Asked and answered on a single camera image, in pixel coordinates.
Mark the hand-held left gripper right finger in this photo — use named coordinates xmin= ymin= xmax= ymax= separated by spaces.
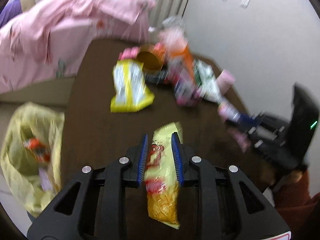
xmin=171 ymin=132 xmax=292 ymax=240

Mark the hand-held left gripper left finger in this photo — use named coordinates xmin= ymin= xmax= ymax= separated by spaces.
xmin=27 ymin=134 xmax=148 ymax=240

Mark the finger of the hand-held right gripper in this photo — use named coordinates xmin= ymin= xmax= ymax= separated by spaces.
xmin=236 ymin=112 xmax=265 ymax=133

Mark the pink cartoon wrapper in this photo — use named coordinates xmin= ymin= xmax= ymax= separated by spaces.
xmin=217 ymin=99 xmax=252 ymax=153

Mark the yellow noodle snack packet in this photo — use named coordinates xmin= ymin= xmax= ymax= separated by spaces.
xmin=144 ymin=121 xmax=184 ymax=229

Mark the yellow white snack bag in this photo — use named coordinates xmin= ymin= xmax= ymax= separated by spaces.
xmin=110 ymin=59 xmax=155 ymax=113

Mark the orange snack packet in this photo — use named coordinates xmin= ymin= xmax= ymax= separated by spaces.
xmin=22 ymin=137 xmax=52 ymax=164
xmin=160 ymin=27 xmax=198 ymax=85

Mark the red paper cup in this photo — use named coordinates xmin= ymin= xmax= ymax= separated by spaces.
xmin=135 ymin=44 xmax=168 ymax=74

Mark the yellow plastic trash bag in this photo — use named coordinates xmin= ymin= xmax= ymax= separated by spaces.
xmin=0 ymin=102 xmax=65 ymax=218

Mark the person's right forearm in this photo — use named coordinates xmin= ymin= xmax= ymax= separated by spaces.
xmin=274 ymin=170 xmax=320 ymax=230

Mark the person's right hand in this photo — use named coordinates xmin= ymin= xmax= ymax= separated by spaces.
xmin=285 ymin=168 xmax=307 ymax=188

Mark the green white packet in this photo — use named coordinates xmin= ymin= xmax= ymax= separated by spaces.
xmin=194 ymin=60 xmax=223 ymax=102

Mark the purple pink packet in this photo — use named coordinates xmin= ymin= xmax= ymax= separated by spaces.
xmin=172 ymin=65 xmax=203 ymax=107

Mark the pale pink wrapper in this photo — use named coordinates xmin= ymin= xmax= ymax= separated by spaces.
xmin=39 ymin=167 xmax=54 ymax=190

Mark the silver foil packet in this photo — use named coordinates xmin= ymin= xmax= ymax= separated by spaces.
xmin=161 ymin=16 xmax=185 ymax=30

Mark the beige curtain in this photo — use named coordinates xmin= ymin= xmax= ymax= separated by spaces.
xmin=45 ymin=0 xmax=195 ymax=43

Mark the pink floral blanket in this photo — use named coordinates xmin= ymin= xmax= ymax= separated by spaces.
xmin=0 ymin=0 xmax=157 ymax=94

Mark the wooden headboard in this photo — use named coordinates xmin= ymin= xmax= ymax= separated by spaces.
xmin=20 ymin=0 xmax=35 ymax=13

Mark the purple pillow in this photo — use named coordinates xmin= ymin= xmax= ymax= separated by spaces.
xmin=0 ymin=0 xmax=23 ymax=27

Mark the beige bed frame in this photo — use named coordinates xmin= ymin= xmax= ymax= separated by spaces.
xmin=0 ymin=76 xmax=75 ymax=103

